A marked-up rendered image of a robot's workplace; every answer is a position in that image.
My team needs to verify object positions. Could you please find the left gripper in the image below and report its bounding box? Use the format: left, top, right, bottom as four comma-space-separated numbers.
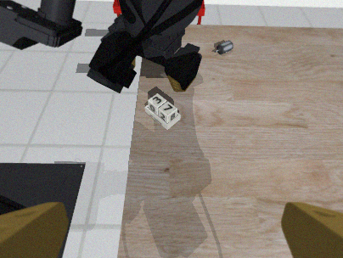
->
100, 0, 202, 92

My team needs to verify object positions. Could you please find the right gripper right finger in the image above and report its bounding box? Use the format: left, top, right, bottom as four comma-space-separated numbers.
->
281, 202, 343, 258

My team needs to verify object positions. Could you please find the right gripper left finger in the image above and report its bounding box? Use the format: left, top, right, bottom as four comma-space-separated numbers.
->
0, 202, 69, 258

